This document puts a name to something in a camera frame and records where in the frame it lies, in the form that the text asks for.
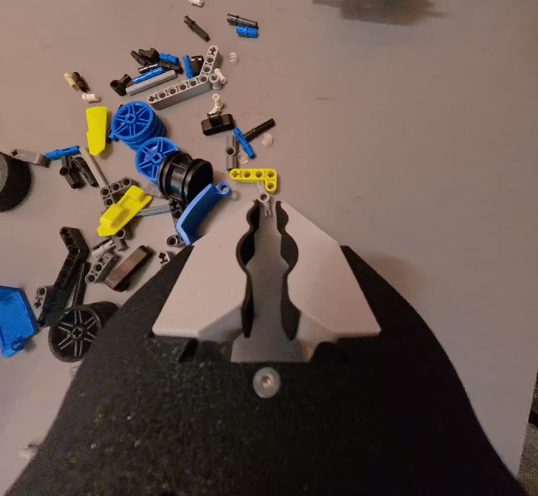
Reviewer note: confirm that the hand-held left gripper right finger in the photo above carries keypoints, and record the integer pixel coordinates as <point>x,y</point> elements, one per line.
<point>336,290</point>

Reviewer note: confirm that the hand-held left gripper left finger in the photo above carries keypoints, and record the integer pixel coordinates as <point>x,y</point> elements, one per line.
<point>201,290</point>

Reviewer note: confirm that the small light grey lego pin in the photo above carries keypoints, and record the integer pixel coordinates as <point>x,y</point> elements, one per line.
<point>264,204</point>

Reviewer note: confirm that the pile of loose lego pieces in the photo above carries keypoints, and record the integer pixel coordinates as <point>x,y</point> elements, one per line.
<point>134,122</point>

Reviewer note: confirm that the black rubber lego tyre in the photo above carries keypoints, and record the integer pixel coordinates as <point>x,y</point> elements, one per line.
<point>14,185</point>

